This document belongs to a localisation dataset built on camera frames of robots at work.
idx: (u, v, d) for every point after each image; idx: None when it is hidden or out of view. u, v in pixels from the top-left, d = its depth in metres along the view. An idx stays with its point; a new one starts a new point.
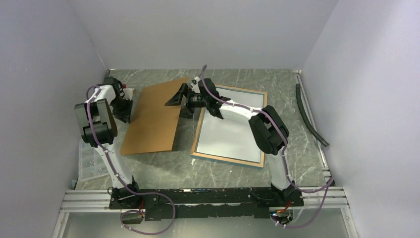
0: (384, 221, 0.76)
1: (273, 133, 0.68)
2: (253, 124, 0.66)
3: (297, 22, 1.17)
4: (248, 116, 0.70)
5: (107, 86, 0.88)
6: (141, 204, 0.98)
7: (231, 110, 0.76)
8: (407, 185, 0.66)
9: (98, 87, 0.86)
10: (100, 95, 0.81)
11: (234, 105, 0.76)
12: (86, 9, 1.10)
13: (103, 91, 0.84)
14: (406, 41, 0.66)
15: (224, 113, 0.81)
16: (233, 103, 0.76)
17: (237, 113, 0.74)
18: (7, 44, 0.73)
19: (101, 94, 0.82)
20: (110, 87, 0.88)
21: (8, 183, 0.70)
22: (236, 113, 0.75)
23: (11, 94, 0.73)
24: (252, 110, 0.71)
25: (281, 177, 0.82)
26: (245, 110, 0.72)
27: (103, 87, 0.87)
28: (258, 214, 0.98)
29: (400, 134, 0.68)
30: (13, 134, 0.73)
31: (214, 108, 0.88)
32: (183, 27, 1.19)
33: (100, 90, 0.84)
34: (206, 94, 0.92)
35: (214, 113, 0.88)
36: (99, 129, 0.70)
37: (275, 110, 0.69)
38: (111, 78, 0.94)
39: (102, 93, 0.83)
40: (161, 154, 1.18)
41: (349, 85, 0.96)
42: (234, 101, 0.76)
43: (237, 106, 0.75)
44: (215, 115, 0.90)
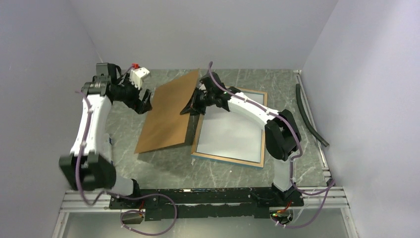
0: (385, 221, 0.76)
1: (286, 138, 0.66)
2: (268, 128, 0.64)
3: (297, 22, 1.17)
4: (262, 117, 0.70)
5: (98, 100, 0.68)
6: (140, 204, 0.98)
7: (241, 106, 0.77)
8: (407, 185, 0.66)
9: (89, 107, 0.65)
10: (91, 128, 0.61)
11: (245, 101, 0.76)
12: (86, 9, 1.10)
13: (95, 118, 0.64)
14: (406, 41, 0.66)
15: (234, 109, 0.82)
16: (244, 99, 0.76)
17: (250, 111, 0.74)
18: (7, 44, 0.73)
19: (93, 125, 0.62)
20: (102, 104, 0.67)
21: (8, 184, 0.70)
22: (247, 110, 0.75)
23: (11, 94, 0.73)
24: (268, 112, 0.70)
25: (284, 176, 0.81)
26: (257, 110, 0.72)
27: (93, 105, 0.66)
28: (258, 214, 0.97)
29: (399, 134, 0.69)
30: (13, 134, 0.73)
31: (219, 98, 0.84)
32: (183, 27, 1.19)
33: (91, 115, 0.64)
34: (210, 86, 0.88)
35: (220, 103, 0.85)
36: (92, 185, 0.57)
37: (291, 115, 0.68)
38: (105, 64, 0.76)
39: (93, 123, 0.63)
40: (161, 154, 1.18)
41: (349, 85, 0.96)
42: (245, 97, 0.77)
43: (248, 102, 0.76)
44: (222, 107, 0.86)
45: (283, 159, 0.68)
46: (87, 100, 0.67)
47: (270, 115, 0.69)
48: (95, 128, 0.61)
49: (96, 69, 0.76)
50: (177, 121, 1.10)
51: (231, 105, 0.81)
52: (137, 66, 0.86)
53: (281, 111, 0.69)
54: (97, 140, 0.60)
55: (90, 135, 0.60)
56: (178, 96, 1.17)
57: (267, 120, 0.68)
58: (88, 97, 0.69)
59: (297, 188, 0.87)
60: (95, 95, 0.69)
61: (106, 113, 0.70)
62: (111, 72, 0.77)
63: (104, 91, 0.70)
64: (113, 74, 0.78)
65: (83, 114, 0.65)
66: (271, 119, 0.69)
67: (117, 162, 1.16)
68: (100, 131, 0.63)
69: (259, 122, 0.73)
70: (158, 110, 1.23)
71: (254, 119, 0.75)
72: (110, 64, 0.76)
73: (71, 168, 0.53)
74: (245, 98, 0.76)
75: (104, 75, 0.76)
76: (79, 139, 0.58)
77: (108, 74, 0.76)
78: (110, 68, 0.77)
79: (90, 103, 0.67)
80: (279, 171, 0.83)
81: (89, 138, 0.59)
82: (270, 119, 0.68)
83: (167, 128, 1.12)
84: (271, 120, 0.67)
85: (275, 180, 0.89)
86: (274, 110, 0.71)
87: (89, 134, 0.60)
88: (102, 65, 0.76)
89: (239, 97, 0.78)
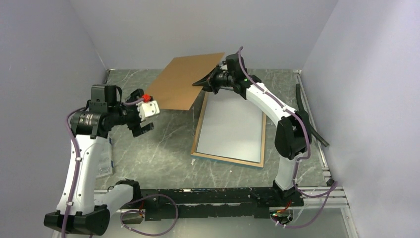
0: (385, 221, 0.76)
1: (296, 138, 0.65)
2: (281, 125, 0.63)
3: (297, 22, 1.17)
4: (277, 113, 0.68)
5: (87, 143, 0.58)
6: (140, 204, 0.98)
7: (259, 96, 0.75)
8: (408, 185, 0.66)
9: (78, 153, 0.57)
10: (79, 181, 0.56)
11: (264, 92, 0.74)
12: (86, 9, 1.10)
13: (83, 168, 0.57)
14: (406, 40, 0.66)
15: (250, 96, 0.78)
16: (264, 90, 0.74)
17: (267, 103, 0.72)
18: (7, 44, 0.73)
19: (81, 178, 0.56)
20: (93, 147, 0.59)
21: (8, 183, 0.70)
22: (265, 100, 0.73)
23: (11, 94, 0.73)
24: (284, 108, 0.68)
25: (285, 177, 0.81)
26: (274, 105, 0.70)
27: (82, 150, 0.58)
28: (258, 214, 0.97)
29: (399, 134, 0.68)
30: (13, 134, 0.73)
31: (238, 85, 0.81)
32: (183, 27, 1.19)
33: (79, 164, 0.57)
34: (233, 69, 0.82)
35: (237, 90, 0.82)
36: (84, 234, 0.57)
37: (307, 115, 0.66)
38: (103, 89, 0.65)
39: (81, 175, 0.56)
40: (161, 154, 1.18)
41: (349, 85, 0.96)
42: (265, 89, 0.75)
43: (266, 94, 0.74)
44: (238, 93, 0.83)
45: (288, 157, 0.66)
46: (76, 140, 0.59)
47: (287, 111, 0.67)
48: (83, 183, 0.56)
49: (92, 93, 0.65)
50: (185, 89, 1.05)
51: (248, 94, 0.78)
52: (147, 100, 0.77)
53: (298, 111, 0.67)
54: (86, 195, 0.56)
55: (78, 191, 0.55)
56: (194, 70, 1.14)
57: (282, 116, 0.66)
58: (77, 135, 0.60)
59: (297, 188, 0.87)
60: (85, 133, 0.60)
61: (99, 152, 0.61)
62: (108, 97, 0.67)
63: (95, 131, 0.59)
64: (111, 98, 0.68)
65: (72, 160, 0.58)
66: (287, 116, 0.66)
67: (117, 162, 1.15)
68: (89, 182, 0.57)
69: (273, 117, 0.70)
70: (170, 75, 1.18)
71: (269, 113, 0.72)
72: (108, 87, 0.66)
73: (57, 226, 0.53)
74: (265, 89, 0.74)
75: (99, 101, 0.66)
76: (67, 195, 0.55)
77: (104, 101, 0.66)
78: (109, 90, 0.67)
79: (79, 146, 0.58)
80: (282, 169, 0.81)
81: (77, 196, 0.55)
82: (285, 115, 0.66)
83: (172, 92, 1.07)
84: (286, 117, 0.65)
85: (278, 178, 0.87)
86: (291, 108, 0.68)
87: (77, 190, 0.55)
88: (98, 89, 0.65)
89: (260, 87, 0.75)
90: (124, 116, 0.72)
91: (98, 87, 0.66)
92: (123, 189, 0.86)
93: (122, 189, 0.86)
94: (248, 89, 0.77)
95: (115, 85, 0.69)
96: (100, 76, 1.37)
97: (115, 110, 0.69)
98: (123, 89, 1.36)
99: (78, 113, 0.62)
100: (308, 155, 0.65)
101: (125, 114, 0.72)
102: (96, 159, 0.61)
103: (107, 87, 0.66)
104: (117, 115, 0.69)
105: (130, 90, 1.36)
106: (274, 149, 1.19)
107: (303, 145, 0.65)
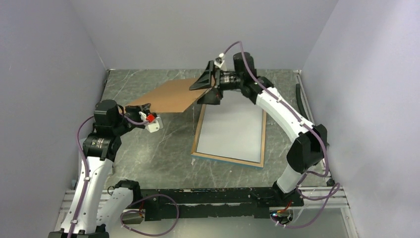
0: (385, 221, 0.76)
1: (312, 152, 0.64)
2: (298, 142, 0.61)
3: (297, 22, 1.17)
4: (294, 127, 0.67)
5: (97, 164, 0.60)
6: (140, 204, 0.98)
7: (272, 105, 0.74)
8: (408, 185, 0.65)
9: (86, 173, 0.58)
10: (85, 200, 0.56)
11: (279, 101, 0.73)
12: (87, 8, 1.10)
13: (91, 188, 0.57)
14: (406, 39, 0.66)
15: (261, 102, 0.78)
16: (279, 98, 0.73)
17: (282, 115, 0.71)
18: (7, 44, 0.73)
19: (87, 198, 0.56)
20: (103, 167, 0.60)
21: (8, 183, 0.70)
22: (280, 109, 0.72)
23: (10, 94, 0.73)
24: (301, 123, 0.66)
25: (287, 179, 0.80)
26: (290, 116, 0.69)
27: (91, 171, 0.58)
28: (258, 214, 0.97)
29: (399, 134, 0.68)
30: (12, 133, 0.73)
31: (248, 88, 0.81)
32: (183, 27, 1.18)
33: (87, 183, 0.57)
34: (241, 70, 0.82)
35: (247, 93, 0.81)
36: None
37: (324, 130, 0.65)
38: (104, 110, 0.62)
39: (88, 194, 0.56)
40: (161, 155, 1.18)
41: (349, 86, 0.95)
42: (279, 97, 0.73)
43: (282, 103, 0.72)
44: (248, 97, 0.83)
45: (302, 170, 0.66)
46: (87, 161, 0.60)
47: (305, 127, 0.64)
48: (88, 202, 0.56)
49: (95, 117, 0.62)
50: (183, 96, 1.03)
51: (260, 100, 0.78)
52: (152, 120, 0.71)
53: (316, 126, 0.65)
54: (90, 215, 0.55)
55: (83, 210, 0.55)
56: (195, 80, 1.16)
57: (299, 132, 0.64)
58: (87, 157, 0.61)
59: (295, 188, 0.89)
60: (96, 155, 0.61)
61: (106, 175, 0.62)
62: (112, 118, 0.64)
63: (104, 153, 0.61)
64: (114, 117, 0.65)
65: (80, 180, 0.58)
66: (304, 132, 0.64)
67: (117, 162, 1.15)
68: (95, 202, 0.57)
69: (288, 129, 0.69)
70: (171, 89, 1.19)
71: (282, 123, 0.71)
72: (111, 111, 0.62)
73: None
74: (280, 98, 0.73)
75: (103, 125, 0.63)
76: (72, 213, 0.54)
77: (108, 123, 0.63)
78: (112, 111, 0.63)
79: (89, 166, 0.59)
80: (287, 175, 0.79)
81: (81, 215, 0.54)
82: (303, 131, 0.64)
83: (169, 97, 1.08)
84: (304, 133, 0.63)
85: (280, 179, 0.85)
86: (308, 121, 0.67)
87: (82, 208, 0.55)
88: (101, 114, 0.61)
89: (274, 95, 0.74)
90: (130, 127, 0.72)
91: (101, 111, 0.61)
92: (123, 194, 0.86)
93: (122, 194, 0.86)
94: (260, 95, 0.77)
95: (117, 102, 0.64)
96: (100, 76, 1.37)
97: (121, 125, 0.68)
98: (123, 89, 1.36)
99: (90, 138, 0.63)
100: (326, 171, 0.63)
101: (131, 125, 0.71)
102: (104, 180, 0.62)
103: (108, 109, 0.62)
104: (122, 129, 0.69)
105: (130, 90, 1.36)
106: (274, 149, 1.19)
107: (317, 157, 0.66)
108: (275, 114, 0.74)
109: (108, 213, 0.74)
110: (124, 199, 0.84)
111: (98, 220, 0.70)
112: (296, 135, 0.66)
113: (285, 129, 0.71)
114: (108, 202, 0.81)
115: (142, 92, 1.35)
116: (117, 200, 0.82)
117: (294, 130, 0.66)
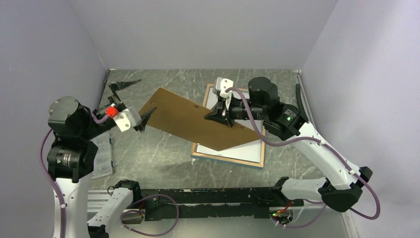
0: (383, 220, 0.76)
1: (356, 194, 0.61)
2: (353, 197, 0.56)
3: (298, 22, 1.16)
4: (344, 176, 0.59)
5: (71, 187, 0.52)
6: (140, 204, 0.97)
7: (316, 149, 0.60)
8: (407, 185, 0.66)
9: (61, 200, 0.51)
10: (67, 227, 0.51)
11: (322, 144, 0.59)
12: (87, 9, 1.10)
13: (71, 214, 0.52)
14: (405, 40, 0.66)
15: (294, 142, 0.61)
16: (322, 142, 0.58)
17: (328, 161, 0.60)
18: (7, 43, 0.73)
19: (70, 225, 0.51)
20: (77, 193, 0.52)
21: (9, 182, 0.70)
22: (326, 155, 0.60)
23: (11, 93, 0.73)
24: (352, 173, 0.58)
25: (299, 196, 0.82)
26: (337, 163, 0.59)
27: (66, 196, 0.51)
28: (258, 214, 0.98)
29: (400, 135, 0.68)
30: (13, 133, 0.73)
31: (277, 123, 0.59)
32: (183, 27, 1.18)
33: (65, 210, 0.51)
34: (264, 103, 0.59)
35: (279, 131, 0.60)
36: None
37: (368, 170, 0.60)
38: (58, 122, 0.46)
39: (69, 220, 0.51)
40: (161, 154, 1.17)
41: (349, 86, 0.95)
42: (322, 141, 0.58)
43: (325, 147, 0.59)
44: (276, 134, 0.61)
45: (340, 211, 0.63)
46: (58, 184, 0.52)
47: (356, 177, 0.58)
48: (72, 229, 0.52)
49: (52, 127, 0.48)
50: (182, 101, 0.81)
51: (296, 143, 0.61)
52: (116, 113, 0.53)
53: (363, 172, 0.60)
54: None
55: (68, 237, 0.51)
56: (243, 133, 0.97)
57: (351, 185, 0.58)
58: (57, 179, 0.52)
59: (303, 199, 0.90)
60: (66, 176, 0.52)
61: (86, 189, 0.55)
62: (75, 124, 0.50)
63: (76, 175, 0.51)
64: (78, 122, 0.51)
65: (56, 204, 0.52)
66: (354, 181, 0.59)
67: (117, 162, 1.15)
68: (79, 223, 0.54)
69: (332, 176, 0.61)
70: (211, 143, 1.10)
71: (323, 167, 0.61)
72: (69, 119, 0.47)
73: None
74: (323, 141, 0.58)
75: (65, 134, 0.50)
76: None
77: (71, 132, 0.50)
78: (73, 117, 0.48)
79: (62, 190, 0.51)
80: (299, 192, 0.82)
81: None
82: (353, 182, 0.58)
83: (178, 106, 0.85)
84: (355, 184, 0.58)
85: (286, 189, 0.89)
86: (354, 165, 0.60)
87: (67, 236, 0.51)
88: (57, 124, 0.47)
89: (316, 139, 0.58)
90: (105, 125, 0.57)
91: (57, 119, 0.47)
92: (122, 194, 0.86)
93: (122, 194, 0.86)
94: (296, 137, 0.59)
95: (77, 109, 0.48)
96: (100, 76, 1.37)
97: (95, 127, 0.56)
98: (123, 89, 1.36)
99: (56, 148, 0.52)
100: (374, 217, 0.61)
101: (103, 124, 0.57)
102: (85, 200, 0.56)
103: (64, 121, 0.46)
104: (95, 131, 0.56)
105: (130, 90, 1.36)
106: (274, 149, 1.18)
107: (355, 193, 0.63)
108: (317, 158, 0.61)
109: (107, 214, 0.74)
110: (120, 201, 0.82)
111: (97, 221, 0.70)
112: (346, 186, 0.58)
113: (324, 171, 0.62)
114: (108, 202, 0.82)
115: (143, 92, 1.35)
116: (117, 201, 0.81)
117: (345, 181, 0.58)
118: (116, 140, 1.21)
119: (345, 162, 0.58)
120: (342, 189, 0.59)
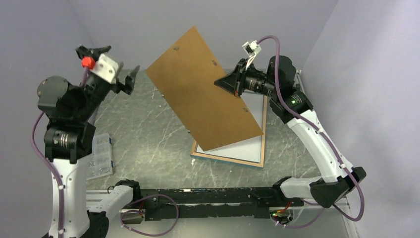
0: (383, 220, 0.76)
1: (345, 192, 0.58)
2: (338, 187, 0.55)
3: (298, 22, 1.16)
4: (333, 168, 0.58)
5: (68, 168, 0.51)
6: (140, 204, 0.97)
7: (310, 135, 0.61)
8: (407, 185, 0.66)
9: (59, 181, 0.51)
10: (66, 208, 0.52)
11: (319, 133, 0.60)
12: (87, 9, 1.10)
13: (69, 195, 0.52)
14: (405, 39, 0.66)
15: (293, 126, 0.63)
16: (320, 130, 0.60)
17: (320, 150, 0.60)
18: (8, 44, 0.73)
19: (69, 206, 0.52)
20: (75, 173, 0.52)
21: (9, 182, 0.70)
22: (319, 145, 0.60)
23: (12, 94, 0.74)
24: (342, 166, 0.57)
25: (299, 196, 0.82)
26: (330, 154, 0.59)
27: (64, 177, 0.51)
28: (258, 214, 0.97)
29: (400, 135, 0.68)
30: (13, 134, 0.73)
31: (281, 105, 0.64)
32: (183, 27, 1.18)
33: (63, 191, 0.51)
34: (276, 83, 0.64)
35: (280, 112, 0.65)
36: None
37: (363, 172, 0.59)
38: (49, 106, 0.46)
39: (68, 201, 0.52)
40: (161, 154, 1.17)
41: (349, 85, 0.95)
42: (320, 128, 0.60)
43: (322, 136, 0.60)
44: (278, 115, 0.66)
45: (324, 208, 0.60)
46: (55, 166, 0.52)
47: (345, 171, 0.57)
48: (72, 209, 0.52)
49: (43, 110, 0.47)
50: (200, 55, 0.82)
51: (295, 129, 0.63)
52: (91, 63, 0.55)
53: (356, 171, 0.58)
54: (77, 220, 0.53)
55: (68, 218, 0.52)
56: (240, 119, 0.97)
57: (339, 178, 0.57)
58: (54, 161, 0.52)
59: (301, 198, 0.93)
60: (64, 157, 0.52)
61: (84, 173, 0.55)
62: (68, 104, 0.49)
63: (74, 155, 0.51)
64: (72, 102, 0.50)
65: (55, 187, 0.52)
66: (343, 176, 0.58)
67: (117, 162, 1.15)
68: (79, 205, 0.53)
69: (323, 167, 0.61)
70: (206, 134, 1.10)
71: (315, 156, 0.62)
72: (60, 103, 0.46)
73: None
74: (321, 129, 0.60)
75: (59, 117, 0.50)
76: (56, 222, 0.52)
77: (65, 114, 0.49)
78: (65, 99, 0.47)
79: (59, 172, 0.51)
80: (298, 191, 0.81)
81: (68, 223, 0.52)
82: (341, 176, 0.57)
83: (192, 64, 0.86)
84: (343, 179, 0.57)
85: (285, 186, 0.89)
86: (348, 162, 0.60)
87: (67, 217, 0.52)
88: (48, 107, 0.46)
89: (314, 125, 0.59)
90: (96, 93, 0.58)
91: (47, 103, 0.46)
92: (123, 190, 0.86)
93: (122, 190, 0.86)
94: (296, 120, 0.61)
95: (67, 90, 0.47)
96: None
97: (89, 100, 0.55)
98: None
99: (52, 129, 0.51)
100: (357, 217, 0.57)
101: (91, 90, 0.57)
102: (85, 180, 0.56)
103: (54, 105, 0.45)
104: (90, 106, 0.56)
105: None
106: (274, 149, 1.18)
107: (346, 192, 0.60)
108: (311, 147, 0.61)
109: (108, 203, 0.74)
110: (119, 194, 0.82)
111: (99, 208, 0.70)
112: (334, 178, 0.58)
113: (316, 162, 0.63)
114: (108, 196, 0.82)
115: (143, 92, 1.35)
116: (117, 195, 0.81)
117: (334, 173, 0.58)
118: (116, 140, 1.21)
119: (338, 154, 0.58)
120: (330, 182, 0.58)
